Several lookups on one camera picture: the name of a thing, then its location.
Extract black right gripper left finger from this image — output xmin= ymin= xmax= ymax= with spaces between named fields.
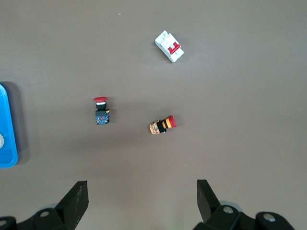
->
xmin=0 ymin=180 xmax=89 ymax=230

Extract red push button blue base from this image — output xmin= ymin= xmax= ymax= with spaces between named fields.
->
xmin=93 ymin=96 xmax=111 ymax=126

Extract red emergency button orange base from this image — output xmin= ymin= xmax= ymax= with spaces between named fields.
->
xmin=149 ymin=115 xmax=178 ymax=136

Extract blue plastic tray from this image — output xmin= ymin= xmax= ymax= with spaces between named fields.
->
xmin=0 ymin=82 xmax=19 ymax=169

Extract white circuit breaker red switch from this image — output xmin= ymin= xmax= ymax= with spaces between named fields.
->
xmin=154 ymin=30 xmax=185 ymax=63

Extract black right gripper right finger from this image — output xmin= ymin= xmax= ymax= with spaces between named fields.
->
xmin=193 ymin=179 xmax=295 ymax=230

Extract brown table mat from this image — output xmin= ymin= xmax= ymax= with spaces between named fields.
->
xmin=0 ymin=0 xmax=307 ymax=230

